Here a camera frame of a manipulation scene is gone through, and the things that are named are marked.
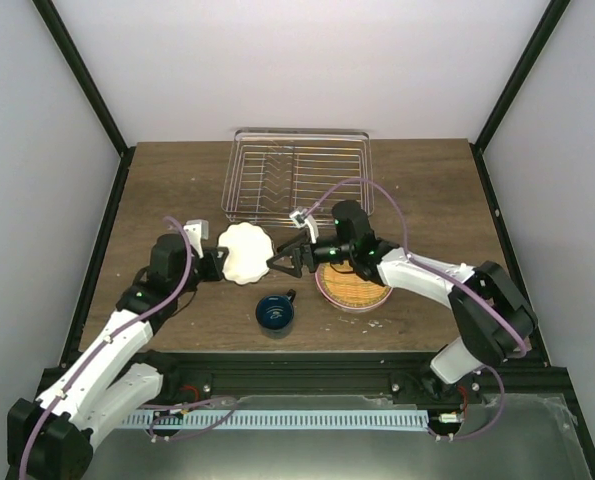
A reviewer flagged metal wire dish rack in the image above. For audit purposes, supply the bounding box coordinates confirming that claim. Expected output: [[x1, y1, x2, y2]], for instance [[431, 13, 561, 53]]
[[221, 127, 374, 229]]

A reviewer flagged right black frame post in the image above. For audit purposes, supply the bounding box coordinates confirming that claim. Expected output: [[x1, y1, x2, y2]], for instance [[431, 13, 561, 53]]
[[471, 0, 573, 151]]

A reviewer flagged black frame post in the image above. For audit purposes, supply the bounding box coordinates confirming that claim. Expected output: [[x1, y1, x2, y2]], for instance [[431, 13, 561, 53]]
[[471, 0, 573, 151], [30, 0, 130, 157]]

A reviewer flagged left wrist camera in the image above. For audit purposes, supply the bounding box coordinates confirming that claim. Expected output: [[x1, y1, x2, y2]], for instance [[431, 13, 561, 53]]
[[183, 219, 209, 256]]

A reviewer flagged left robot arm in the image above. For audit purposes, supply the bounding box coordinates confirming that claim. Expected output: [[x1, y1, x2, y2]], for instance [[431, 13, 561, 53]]
[[7, 231, 229, 479]]

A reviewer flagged pink plate with woven pattern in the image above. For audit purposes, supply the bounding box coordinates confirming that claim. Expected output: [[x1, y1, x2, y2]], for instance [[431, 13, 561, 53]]
[[315, 261, 392, 313]]

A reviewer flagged white scalloped bowl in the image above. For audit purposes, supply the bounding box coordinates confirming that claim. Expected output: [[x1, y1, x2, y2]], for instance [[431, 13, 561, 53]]
[[218, 222, 274, 286]]

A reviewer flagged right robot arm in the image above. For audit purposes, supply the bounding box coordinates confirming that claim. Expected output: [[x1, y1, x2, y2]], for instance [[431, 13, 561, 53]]
[[267, 200, 538, 403]]

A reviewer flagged dark blue mug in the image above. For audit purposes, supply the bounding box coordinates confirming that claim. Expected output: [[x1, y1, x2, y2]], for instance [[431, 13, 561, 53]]
[[255, 289, 296, 339]]

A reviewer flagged light blue slotted cable duct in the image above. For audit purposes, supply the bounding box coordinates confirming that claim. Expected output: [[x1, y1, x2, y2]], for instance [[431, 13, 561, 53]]
[[117, 410, 429, 432]]

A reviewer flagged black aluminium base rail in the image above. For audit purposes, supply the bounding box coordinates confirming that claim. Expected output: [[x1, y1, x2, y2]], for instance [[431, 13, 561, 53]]
[[41, 351, 568, 406]]

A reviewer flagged left black frame post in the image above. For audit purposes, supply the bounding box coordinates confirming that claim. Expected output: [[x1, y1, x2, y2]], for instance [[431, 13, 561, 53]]
[[30, 0, 130, 157]]

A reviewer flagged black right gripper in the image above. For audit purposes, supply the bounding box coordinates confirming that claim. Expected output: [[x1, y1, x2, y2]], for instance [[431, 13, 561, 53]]
[[267, 233, 354, 279]]

